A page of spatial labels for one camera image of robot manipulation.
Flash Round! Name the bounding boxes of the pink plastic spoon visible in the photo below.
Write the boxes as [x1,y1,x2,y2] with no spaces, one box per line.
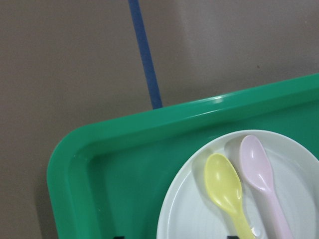
[239,135,293,239]

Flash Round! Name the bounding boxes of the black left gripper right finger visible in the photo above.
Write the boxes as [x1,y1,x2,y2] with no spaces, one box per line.
[227,235,239,239]

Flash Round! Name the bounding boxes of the green plastic tray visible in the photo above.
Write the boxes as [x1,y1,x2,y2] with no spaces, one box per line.
[47,74,319,239]

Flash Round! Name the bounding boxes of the yellow plastic spoon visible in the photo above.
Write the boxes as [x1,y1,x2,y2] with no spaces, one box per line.
[204,153,255,239]

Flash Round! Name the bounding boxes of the white round plate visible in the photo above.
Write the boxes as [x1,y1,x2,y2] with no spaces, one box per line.
[157,130,319,239]

